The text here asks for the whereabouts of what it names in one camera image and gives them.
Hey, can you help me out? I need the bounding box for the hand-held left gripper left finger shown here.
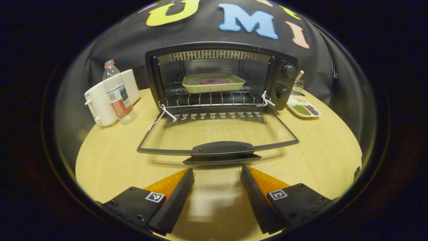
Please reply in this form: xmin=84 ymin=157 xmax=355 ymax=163
xmin=95 ymin=168 xmax=195 ymax=236

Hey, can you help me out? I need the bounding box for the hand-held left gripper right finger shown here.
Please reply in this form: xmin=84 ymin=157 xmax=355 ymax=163
xmin=241 ymin=165 xmax=335 ymax=235

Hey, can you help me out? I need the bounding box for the cream square dish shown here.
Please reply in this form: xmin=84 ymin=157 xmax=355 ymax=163
xmin=182 ymin=73 xmax=246 ymax=93

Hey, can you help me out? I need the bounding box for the black electric oven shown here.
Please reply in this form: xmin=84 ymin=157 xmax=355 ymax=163
xmin=136 ymin=42 xmax=300 ymax=165

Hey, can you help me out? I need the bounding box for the pink ham slice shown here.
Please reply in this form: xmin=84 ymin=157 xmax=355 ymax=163
xmin=199 ymin=78 xmax=230 ymax=85

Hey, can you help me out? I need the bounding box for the white divided bean tray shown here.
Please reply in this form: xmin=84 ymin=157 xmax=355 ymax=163
xmin=287 ymin=95 xmax=322 ymax=118

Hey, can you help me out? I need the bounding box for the clear plastic water bottle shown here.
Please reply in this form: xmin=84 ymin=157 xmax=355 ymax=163
xmin=102 ymin=59 xmax=137 ymax=125

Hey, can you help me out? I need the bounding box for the white plastic appliance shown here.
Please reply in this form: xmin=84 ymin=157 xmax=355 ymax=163
xmin=84 ymin=69 xmax=140 ymax=127

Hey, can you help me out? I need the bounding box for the black backdrop cloth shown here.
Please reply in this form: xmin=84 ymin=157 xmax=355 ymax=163
xmin=55 ymin=0 xmax=368 ymax=158

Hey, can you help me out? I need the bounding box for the white oven door string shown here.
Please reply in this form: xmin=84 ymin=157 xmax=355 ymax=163
xmin=257 ymin=90 xmax=276 ymax=108
xmin=148 ymin=104 xmax=178 ymax=131

